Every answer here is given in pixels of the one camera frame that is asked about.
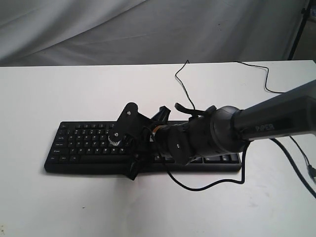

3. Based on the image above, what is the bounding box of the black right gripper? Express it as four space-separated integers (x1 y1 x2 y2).
127 106 171 180

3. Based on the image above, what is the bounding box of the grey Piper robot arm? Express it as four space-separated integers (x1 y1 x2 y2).
122 81 316 179

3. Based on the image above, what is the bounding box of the black acer keyboard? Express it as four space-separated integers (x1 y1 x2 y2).
44 121 241 175

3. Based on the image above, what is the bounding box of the white backdrop cloth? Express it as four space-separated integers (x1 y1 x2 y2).
0 0 308 66

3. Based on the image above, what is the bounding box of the black tripod stand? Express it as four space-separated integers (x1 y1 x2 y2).
287 0 313 60

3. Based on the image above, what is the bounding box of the thin black keyboard cable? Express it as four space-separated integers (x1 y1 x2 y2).
174 59 284 112

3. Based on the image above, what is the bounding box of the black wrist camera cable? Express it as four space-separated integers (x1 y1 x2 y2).
142 125 250 192

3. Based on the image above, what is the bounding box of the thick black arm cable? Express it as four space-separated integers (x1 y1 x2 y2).
270 135 316 196

